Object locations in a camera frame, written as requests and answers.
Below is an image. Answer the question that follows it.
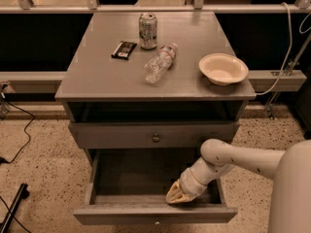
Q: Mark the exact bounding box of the metal railing frame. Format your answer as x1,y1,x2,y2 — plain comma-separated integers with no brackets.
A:
0,0,311,16

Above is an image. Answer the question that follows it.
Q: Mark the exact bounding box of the white bowl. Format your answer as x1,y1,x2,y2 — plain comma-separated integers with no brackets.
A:
198,53,249,85

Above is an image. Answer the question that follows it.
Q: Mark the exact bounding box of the metal stand right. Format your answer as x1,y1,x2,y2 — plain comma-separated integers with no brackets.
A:
264,33,311,119

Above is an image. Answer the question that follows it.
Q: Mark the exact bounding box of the grey top drawer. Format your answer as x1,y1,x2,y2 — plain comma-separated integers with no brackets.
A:
69,121,240,150

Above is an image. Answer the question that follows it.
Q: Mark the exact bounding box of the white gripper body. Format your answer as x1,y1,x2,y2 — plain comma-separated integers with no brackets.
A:
180,168,207,197

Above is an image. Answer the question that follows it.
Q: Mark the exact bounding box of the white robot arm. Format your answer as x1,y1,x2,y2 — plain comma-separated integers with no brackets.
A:
166,139,311,233

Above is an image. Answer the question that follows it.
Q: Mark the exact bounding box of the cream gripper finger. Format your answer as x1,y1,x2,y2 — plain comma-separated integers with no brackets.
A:
165,180,195,205

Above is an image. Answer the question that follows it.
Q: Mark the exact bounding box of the white cable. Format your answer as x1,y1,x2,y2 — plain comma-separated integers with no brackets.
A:
255,2,311,97

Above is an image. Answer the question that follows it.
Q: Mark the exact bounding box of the black metal floor bar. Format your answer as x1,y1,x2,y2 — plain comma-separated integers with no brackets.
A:
0,183,29,233

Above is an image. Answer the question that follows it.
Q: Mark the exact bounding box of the grey wooden drawer cabinet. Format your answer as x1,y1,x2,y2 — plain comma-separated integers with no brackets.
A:
54,11,257,167

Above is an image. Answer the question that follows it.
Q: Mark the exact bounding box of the black snack bar wrapper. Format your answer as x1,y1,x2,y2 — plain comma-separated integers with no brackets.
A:
111,41,137,60

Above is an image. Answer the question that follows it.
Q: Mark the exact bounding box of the black floor cable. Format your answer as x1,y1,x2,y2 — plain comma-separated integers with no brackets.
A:
0,92,36,165

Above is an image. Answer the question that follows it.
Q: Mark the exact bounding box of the clear plastic water bottle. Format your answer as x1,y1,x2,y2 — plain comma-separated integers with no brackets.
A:
144,43,178,83

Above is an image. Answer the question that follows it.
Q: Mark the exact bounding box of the silver soda can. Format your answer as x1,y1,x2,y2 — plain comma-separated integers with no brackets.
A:
139,13,157,50

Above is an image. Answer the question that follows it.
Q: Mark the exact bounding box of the grey drawer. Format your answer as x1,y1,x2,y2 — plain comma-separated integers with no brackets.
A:
69,121,240,150
74,149,237,225

